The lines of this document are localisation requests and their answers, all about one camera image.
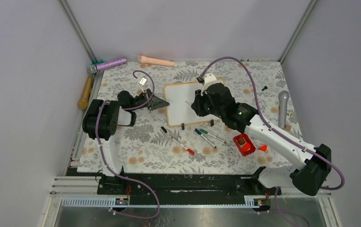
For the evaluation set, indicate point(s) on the green capped marker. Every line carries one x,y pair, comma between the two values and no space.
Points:
212,136

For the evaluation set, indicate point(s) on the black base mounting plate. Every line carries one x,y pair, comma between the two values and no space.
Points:
202,188

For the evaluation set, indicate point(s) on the purple glitter toy microphone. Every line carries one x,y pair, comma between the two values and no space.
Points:
104,65

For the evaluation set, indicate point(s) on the pink toy microphone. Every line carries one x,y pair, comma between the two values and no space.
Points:
147,60

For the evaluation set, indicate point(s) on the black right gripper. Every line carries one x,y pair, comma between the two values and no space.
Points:
197,105

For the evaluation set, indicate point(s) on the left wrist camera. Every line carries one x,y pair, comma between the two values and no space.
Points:
142,81

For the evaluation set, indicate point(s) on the red capped marker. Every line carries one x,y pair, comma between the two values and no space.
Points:
183,146

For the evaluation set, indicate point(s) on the yellow framed whiteboard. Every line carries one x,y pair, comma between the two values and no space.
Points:
178,111

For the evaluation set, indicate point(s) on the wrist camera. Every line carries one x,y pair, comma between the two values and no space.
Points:
206,78
142,81

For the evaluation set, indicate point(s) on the orange triangular piece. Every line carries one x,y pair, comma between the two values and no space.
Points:
263,148

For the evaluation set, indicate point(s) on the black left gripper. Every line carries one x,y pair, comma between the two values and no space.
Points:
155,102

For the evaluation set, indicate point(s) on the blue capped marker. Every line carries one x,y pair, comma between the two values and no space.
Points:
205,138

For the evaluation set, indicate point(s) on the white slotted cable duct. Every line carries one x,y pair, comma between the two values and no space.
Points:
123,202

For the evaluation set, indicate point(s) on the silver toy microphone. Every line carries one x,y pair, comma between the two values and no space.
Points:
283,100

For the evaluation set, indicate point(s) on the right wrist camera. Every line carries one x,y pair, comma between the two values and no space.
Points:
206,78

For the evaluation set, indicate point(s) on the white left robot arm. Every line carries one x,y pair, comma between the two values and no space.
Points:
119,131

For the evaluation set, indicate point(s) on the red plastic box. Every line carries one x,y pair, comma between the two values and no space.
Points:
244,145

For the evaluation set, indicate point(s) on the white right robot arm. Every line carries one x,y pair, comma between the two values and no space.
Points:
310,165

